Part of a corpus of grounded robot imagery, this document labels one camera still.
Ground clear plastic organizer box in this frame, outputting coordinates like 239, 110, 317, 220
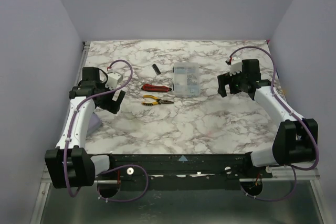
173, 62, 201, 97

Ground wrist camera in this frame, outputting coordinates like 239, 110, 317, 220
226, 57, 243, 76
105, 69, 123, 90

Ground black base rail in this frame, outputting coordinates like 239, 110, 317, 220
96, 154, 272, 191

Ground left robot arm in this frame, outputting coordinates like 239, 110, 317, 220
45, 67, 125, 188

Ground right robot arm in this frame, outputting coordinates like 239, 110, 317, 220
217, 57, 318, 167

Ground aluminium frame rail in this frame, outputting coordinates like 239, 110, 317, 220
271, 167, 320, 180

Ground purple cable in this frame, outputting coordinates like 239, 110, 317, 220
62, 59, 149, 204
229, 46, 320, 200

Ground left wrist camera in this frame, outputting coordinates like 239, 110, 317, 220
105, 69, 123, 90

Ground red black utility knife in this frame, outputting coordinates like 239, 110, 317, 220
141, 83, 172, 92

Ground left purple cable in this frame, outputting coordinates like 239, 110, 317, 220
62, 59, 149, 204

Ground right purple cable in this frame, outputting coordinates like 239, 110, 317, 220
229, 46, 320, 200

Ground yellow black pliers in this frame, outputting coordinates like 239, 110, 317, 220
141, 95, 174, 106

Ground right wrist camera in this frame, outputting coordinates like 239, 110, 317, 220
226, 57, 243, 76

